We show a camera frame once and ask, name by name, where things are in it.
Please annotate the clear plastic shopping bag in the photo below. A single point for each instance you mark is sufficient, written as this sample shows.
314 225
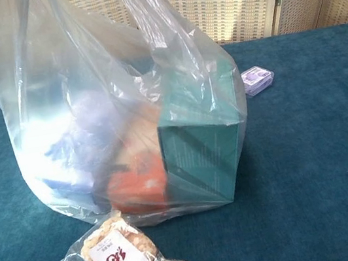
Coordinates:
55 89

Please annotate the teal cardboard box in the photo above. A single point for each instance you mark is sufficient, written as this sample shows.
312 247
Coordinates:
203 145

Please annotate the orange snack packet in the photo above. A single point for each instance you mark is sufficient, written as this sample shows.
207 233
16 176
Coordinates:
136 183

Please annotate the small purple clear case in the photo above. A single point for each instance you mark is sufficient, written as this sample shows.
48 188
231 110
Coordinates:
258 79

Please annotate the white and blue box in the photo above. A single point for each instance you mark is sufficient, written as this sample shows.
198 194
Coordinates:
76 159

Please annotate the pastry in clear wrapper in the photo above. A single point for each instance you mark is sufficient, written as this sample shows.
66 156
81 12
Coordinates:
118 258

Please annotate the teal fabric table cover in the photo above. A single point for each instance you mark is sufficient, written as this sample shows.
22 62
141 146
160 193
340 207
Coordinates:
315 164

